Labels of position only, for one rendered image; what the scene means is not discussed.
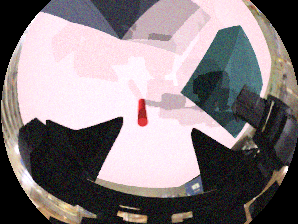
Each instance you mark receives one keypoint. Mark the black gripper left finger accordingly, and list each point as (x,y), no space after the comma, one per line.
(90,145)

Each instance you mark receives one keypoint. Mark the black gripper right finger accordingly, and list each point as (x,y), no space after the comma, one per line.
(216,161)

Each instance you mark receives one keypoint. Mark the red peg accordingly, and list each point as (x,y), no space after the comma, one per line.
(142,119)

